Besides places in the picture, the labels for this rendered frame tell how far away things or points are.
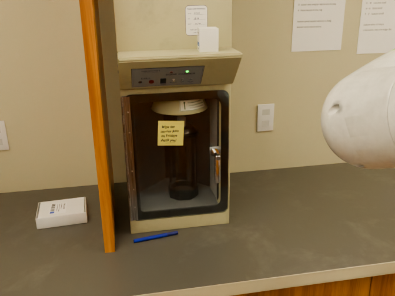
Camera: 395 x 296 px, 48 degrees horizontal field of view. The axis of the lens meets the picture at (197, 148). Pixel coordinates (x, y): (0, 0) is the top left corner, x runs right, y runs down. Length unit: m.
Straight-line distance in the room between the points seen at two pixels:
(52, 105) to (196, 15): 0.72
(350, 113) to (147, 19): 0.81
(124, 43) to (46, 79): 0.54
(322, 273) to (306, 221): 0.27
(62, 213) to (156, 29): 0.68
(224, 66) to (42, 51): 0.75
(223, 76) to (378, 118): 0.78
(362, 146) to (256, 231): 0.94
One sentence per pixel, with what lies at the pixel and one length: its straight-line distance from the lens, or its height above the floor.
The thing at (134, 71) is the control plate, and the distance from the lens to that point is 1.16.
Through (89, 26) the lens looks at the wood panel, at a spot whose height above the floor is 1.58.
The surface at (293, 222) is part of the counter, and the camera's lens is 1.50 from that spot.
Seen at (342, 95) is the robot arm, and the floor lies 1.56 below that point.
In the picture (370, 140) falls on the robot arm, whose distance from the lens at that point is 0.51.
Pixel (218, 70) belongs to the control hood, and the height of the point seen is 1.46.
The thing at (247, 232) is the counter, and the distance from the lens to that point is 1.42.
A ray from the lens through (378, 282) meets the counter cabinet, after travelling 1.45.
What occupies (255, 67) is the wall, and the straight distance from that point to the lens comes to 1.77.
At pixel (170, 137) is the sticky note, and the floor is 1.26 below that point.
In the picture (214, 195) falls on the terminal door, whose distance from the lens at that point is 1.39.
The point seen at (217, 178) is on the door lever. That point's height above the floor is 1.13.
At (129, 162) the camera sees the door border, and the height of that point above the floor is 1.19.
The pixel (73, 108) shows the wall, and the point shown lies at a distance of 1.72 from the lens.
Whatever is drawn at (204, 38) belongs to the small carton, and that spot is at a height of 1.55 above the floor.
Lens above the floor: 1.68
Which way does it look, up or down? 21 degrees down
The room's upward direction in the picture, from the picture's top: 1 degrees counter-clockwise
